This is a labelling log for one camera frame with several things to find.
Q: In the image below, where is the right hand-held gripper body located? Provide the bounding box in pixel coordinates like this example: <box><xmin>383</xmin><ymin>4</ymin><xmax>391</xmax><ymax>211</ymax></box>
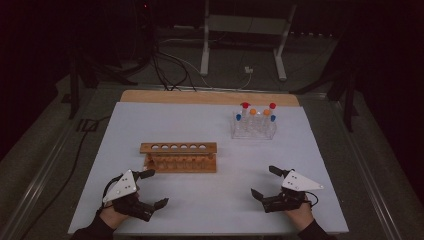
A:
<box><xmin>262</xmin><ymin>169</ymin><xmax>325</xmax><ymax>214</ymax></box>

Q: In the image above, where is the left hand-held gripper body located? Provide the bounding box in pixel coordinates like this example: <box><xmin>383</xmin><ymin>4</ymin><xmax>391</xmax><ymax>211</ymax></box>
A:
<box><xmin>102</xmin><ymin>169</ymin><xmax>156</xmax><ymax>223</ymax></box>

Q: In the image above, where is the wooden test tube rack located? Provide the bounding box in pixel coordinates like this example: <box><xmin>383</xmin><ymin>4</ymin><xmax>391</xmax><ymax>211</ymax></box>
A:
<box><xmin>139</xmin><ymin>142</ymin><xmax>218</xmax><ymax>174</ymax></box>

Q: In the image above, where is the clear plastic tube rack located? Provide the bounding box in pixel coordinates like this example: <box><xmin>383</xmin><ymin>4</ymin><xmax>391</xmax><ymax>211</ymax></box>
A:
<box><xmin>230</xmin><ymin>111</ymin><xmax>278</xmax><ymax>141</ymax></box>

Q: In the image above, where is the person's right hand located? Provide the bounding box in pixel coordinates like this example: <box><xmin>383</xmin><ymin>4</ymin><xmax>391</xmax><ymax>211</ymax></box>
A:
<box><xmin>284</xmin><ymin>199</ymin><xmax>315</xmax><ymax>232</ymax></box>

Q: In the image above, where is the person's left hand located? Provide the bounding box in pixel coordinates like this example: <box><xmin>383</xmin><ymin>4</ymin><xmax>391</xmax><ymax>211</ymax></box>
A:
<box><xmin>99</xmin><ymin>199</ymin><xmax>130</xmax><ymax>230</ymax></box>

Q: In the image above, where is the white table sheet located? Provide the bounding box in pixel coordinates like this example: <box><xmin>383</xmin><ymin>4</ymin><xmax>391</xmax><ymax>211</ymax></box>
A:
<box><xmin>67</xmin><ymin>101</ymin><xmax>350</xmax><ymax>235</ymax></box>

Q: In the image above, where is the floor socket box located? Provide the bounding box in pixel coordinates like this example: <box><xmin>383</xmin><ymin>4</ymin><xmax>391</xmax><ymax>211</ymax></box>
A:
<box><xmin>76</xmin><ymin>118</ymin><xmax>100</xmax><ymax>133</ymax></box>

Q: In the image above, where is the black tripod stand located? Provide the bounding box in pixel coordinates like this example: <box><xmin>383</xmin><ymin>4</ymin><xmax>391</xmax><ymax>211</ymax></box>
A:
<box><xmin>289</xmin><ymin>63</ymin><xmax>361</xmax><ymax>133</ymax></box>
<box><xmin>67</xmin><ymin>46</ymin><xmax>138</xmax><ymax>120</ymax></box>

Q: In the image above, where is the grey metal stand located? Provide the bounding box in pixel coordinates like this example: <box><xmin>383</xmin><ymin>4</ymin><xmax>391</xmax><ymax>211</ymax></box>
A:
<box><xmin>199</xmin><ymin>0</ymin><xmax>298</xmax><ymax>82</ymax></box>

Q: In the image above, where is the left hand-held gripper cable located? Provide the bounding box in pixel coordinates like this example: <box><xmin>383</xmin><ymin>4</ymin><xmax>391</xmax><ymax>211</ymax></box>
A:
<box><xmin>100</xmin><ymin>173</ymin><xmax>125</xmax><ymax>209</ymax></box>

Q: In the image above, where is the hand-held gripper cable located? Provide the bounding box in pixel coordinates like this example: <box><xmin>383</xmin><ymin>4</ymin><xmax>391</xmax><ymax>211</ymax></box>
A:
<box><xmin>100</xmin><ymin>173</ymin><xmax>125</xmax><ymax>209</ymax></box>
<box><xmin>303</xmin><ymin>190</ymin><xmax>320</xmax><ymax>208</ymax></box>

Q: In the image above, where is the right hand-held gripper cable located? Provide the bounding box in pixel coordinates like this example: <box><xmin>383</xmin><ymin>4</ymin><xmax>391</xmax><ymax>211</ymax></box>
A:
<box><xmin>303</xmin><ymin>190</ymin><xmax>320</xmax><ymax>208</ymax></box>

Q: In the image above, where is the long black floor cable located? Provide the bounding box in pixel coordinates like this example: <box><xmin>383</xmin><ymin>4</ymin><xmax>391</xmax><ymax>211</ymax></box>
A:
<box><xmin>18</xmin><ymin>114</ymin><xmax>113</xmax><ymax>239</ymax></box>

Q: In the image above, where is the metal floor rail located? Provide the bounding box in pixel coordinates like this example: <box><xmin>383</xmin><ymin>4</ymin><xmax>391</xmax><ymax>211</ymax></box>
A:
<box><xmin>331</xmin><ymin>99</ymin><xmax>404</xmax><ymax>240</ymax></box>
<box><xmin>0</xmin><ymin>121</ymin><xmax>79</xmax><ymax>240</ymax></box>

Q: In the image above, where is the white plug cable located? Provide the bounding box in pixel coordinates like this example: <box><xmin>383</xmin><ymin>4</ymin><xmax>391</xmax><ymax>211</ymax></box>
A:
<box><xmin>237</xmin><ymin>72</ymin><xmax>253</xmax><ymax>91</ymax></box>

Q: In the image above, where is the black floor cable bundle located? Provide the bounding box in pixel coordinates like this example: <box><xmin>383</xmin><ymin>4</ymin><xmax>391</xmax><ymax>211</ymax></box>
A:
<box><xmin>150</xmin><ymin>39</ymin><xmax>198</xmax><ymax>92</ymax></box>

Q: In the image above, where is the white floor cable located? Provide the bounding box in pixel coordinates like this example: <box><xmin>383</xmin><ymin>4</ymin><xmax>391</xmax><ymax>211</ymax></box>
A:
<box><xmin>159</xmin><ymin>38</ymin><xmax>215</xmax><ymax>89</ymax></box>

